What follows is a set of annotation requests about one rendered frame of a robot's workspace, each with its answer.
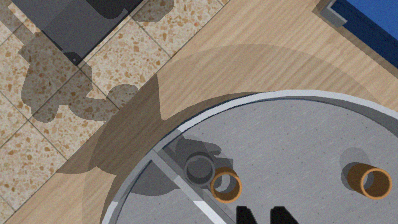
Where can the bronze bushing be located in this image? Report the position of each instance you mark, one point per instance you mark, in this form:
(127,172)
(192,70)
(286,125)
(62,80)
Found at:
(380,187)
(226,197)

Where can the grey metal ring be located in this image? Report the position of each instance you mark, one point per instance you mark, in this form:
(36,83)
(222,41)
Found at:
(199,181)

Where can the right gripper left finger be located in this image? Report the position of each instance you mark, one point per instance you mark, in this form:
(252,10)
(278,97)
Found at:
(244,215)

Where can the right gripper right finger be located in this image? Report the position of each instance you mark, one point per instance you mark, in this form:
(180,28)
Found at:
(280,215)

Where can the blue open-top crate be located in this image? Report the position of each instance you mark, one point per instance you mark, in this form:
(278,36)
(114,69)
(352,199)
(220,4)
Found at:
(369,27)

